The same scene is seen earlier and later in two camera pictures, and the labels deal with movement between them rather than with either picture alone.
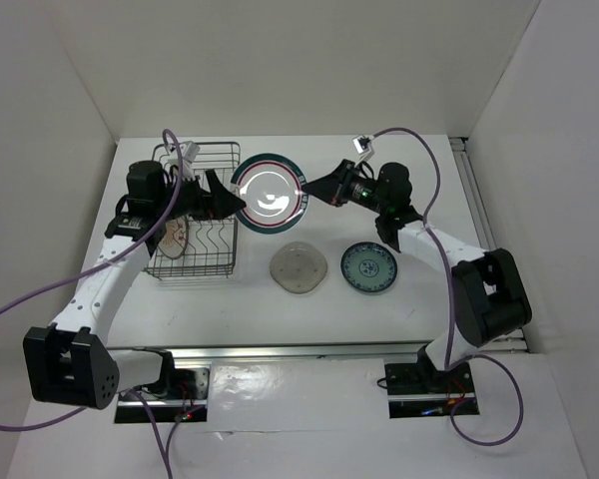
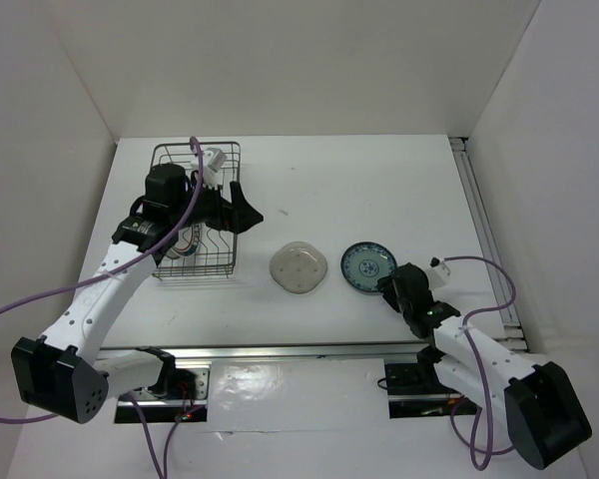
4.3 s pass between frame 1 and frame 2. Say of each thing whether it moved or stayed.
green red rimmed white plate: moved
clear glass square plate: stayed
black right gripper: moved
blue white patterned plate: stayed
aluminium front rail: stayed
